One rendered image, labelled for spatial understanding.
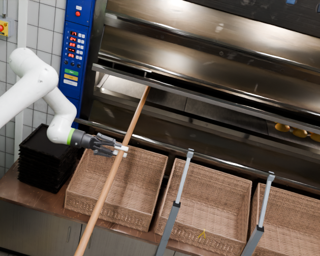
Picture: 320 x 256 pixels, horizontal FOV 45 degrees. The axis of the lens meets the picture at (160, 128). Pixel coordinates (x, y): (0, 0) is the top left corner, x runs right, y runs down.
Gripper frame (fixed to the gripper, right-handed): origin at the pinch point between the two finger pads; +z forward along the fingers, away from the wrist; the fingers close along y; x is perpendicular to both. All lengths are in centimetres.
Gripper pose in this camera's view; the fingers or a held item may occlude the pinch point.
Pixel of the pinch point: (121, 150)
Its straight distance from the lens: 202.6
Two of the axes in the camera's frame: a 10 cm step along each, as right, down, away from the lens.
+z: 9.6, 2.7, -0.1
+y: -2.3, 8.2, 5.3
